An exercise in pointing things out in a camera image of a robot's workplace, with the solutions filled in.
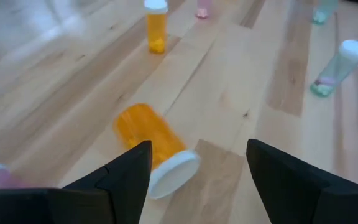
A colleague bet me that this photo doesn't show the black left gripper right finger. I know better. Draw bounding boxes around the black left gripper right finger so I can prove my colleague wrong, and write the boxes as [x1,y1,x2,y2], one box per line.
[246,138,358,224]

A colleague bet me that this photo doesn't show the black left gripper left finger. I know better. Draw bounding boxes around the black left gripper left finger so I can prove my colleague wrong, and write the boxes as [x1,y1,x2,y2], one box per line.
[0,139,154,224]

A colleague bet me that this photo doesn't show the large orange medicine bottle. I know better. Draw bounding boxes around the large orange medicine bottle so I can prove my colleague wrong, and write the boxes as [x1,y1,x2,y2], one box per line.
[112,103,201,200]

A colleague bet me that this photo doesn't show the green medicine bottle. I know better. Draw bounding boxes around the green medicine bottle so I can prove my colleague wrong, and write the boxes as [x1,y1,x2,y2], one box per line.
[311,0,338,26]
[309,39,358,98]

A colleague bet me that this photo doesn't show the small orange medicine bottle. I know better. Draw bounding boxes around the small orange medicine bottle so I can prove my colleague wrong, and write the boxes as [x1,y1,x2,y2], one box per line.
[144,0,169,54]

